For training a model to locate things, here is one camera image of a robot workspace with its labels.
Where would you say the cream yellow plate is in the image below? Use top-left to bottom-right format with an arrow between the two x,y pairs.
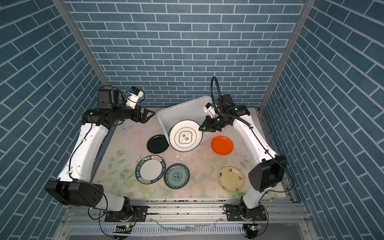
218,166 -> 245,193

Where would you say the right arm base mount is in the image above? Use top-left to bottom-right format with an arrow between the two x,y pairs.
223,204 -> 268,222

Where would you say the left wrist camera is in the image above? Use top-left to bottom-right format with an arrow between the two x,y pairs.
126,86 -> 146,109

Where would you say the black round plate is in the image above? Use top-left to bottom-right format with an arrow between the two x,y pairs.
147,135 -> 169,154

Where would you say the orange round plate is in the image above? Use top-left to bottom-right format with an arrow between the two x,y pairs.
211,136 -> 234,156

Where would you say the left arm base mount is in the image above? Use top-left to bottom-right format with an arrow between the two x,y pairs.
105,206 -> 149,223

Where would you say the aluminium corner post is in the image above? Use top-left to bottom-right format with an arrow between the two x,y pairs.
52,0 -> 109,85
259,0 -> 316,113

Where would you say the white plastic bin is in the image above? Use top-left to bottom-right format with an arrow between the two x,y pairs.
156,96 -> 212,141

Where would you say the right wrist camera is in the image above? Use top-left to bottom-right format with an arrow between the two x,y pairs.
204,103 -> 217,118

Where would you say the green patterned small plate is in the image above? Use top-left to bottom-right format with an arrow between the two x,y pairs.
164,164 -> 190,190

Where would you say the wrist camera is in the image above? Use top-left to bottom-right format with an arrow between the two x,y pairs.
204,103 -> 217,118
126,86 -> 146,109

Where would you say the right aluminium corner post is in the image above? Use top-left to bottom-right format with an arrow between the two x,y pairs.
259,0 -> 316,113

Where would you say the aluminium rail frame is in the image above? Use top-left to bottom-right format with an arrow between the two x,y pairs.
54,200 -> 316,240

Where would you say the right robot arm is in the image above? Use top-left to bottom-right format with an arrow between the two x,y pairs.
199,95 -> 287,210

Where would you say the left aluminium corner post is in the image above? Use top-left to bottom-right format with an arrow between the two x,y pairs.
52,0 -> 109,85

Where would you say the green rim plate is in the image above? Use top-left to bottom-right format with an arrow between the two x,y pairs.
135,155 -> 166,185

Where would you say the white plate with emblem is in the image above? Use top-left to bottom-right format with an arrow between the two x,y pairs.
169,120 -> 203,152

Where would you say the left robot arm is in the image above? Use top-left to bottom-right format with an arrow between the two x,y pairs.
45,86 -> 155,216

